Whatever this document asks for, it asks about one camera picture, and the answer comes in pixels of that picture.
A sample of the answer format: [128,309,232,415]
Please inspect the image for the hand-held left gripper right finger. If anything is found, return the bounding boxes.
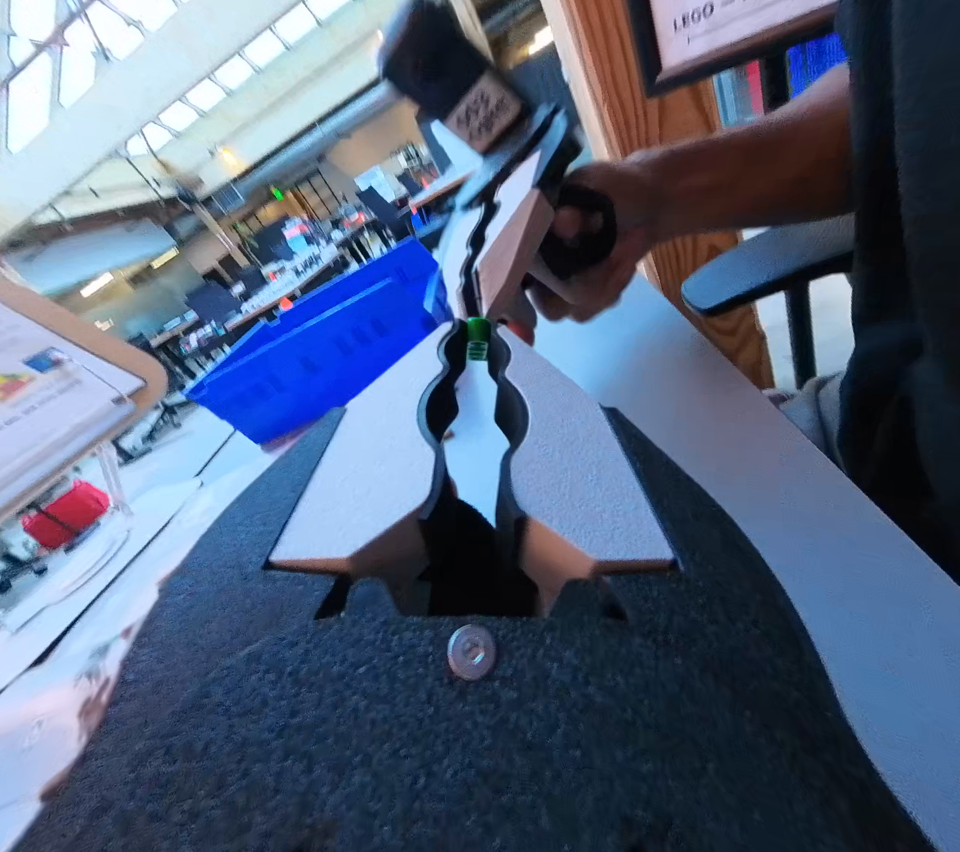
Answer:
[487,325,677,615]

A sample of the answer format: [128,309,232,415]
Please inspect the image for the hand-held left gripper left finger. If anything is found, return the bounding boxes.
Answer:
[267,323,459,615]

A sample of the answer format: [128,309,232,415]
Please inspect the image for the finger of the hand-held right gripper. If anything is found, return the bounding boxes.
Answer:
[433,191,490,322]
[476,151,558,323]

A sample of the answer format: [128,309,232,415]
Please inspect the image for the person's right forearm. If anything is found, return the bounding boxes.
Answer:
[637,63,856,246]

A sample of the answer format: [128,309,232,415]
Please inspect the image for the person's right hand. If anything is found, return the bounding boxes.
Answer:
[510,151,663,347]

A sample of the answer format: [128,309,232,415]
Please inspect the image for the blue plastic bin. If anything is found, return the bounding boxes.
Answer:
[277,237,440,321]
[183,278,440,447]

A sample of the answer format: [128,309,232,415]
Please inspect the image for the cluttered background table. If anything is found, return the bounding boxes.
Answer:
[150,215,421,343]

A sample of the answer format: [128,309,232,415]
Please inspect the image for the wooden pillar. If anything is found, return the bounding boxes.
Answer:
[510,0,774,388]

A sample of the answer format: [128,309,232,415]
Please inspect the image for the person's grey trousers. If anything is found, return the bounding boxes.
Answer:
[772,372,849,463]

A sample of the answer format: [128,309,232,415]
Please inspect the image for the black office chair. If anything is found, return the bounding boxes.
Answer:
[681,233,856,388]

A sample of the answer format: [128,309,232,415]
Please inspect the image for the red toolbox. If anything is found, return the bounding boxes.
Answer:
[21,479,112,552]

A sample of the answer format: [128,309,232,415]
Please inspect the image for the printed instruction sheet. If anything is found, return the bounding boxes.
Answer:
[0,301,147,493]

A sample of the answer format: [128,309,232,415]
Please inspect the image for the stack of blue crates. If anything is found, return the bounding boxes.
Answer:
[786,31,849,99]

